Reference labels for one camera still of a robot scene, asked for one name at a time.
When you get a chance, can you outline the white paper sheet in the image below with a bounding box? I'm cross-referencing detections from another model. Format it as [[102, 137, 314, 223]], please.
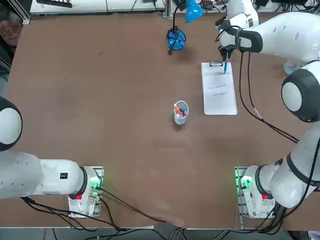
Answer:
[[201, 65, 238, 115]]

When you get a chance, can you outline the black cable on table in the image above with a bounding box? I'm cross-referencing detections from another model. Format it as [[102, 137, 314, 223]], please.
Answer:
[[98, 187, 176, 226]]

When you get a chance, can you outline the clear plastic measuring cup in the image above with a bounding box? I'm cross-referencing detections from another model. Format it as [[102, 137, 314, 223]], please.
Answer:
[[173, 100, 190, 125], [283, 59, 305, 76]]

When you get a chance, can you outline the brown perforated plastic object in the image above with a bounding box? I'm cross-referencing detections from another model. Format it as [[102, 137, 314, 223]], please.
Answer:
[[0, 19, 23, 47]]

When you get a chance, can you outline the white side board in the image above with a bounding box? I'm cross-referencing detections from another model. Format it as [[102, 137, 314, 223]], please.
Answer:
[[29, 0, 166, 14]]

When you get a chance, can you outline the white clipboard with black clip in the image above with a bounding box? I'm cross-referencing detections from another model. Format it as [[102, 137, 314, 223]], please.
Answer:
[[200, 61, 238, 116]]

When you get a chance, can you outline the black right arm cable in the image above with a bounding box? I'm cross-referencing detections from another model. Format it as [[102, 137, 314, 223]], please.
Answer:
[[234, 48, 300, 144]]

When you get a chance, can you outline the aluminium camera post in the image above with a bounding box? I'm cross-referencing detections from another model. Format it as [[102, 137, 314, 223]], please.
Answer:
[[162, 0, 176, 19]]

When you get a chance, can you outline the blue desk lamp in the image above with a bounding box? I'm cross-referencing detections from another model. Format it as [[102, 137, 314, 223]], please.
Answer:
[[166, 0, 205, 56]]

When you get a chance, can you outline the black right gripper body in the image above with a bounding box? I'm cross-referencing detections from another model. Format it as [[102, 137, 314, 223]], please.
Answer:
[[218, 45, 237, 55]]

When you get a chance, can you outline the aluminium frame rail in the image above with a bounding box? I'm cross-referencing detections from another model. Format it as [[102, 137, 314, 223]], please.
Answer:
[[6, 0, 32, 26]]

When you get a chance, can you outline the black comb-shaped rack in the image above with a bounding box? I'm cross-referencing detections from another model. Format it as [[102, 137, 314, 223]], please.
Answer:
[[36, 0, 73, 8]]

